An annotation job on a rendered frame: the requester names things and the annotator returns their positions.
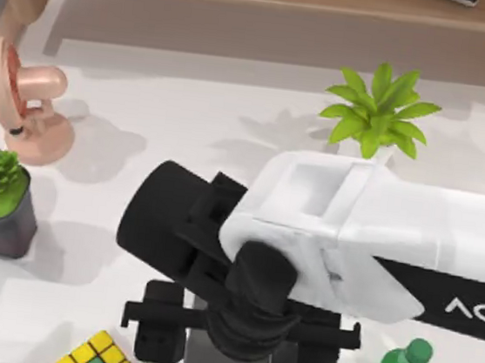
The pink desk fan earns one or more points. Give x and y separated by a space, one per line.
38 92

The leafy plant in white pot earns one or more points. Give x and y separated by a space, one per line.
378 109

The colourful puzzle cube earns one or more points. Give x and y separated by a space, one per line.
97 355

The succulent in grey pot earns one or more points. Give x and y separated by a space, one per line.
1 202

